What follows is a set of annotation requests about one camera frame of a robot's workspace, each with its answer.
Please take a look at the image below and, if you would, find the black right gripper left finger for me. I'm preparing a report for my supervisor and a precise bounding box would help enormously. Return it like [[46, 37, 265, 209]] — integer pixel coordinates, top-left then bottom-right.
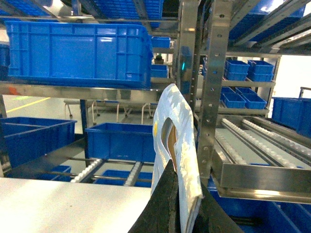
[[129, 160, 179, 233]]

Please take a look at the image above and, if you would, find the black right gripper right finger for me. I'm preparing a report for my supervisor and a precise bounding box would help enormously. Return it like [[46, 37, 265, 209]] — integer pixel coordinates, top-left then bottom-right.
[[191, 183, 243, 233]]

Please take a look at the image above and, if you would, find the flower gift bag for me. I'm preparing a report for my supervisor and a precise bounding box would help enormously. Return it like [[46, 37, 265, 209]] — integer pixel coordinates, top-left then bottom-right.
[[151, 84, 203, 233]]

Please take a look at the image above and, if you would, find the steel roller conveyor rack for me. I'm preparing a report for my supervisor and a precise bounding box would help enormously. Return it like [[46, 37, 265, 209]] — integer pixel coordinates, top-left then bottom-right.
[[211, 116, 311, 204]]

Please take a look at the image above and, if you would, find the blue bin behind bag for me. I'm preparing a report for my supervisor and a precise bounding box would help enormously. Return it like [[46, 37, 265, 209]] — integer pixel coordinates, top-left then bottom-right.
[[86, 123, 156, 163]]

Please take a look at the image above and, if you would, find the blue bin at left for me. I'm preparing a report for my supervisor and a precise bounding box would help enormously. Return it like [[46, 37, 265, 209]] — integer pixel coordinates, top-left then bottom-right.
[[0, 117, 77, 168]]

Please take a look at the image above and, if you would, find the large blue crate on shelf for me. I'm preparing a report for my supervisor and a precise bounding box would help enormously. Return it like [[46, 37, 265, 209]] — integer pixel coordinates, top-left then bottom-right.
[[5, 21, 153, 89]]

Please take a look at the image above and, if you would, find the steel upright post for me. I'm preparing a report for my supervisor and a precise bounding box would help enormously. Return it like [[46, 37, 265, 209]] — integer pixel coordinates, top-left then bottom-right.
[[197, 0, 233, 186]]

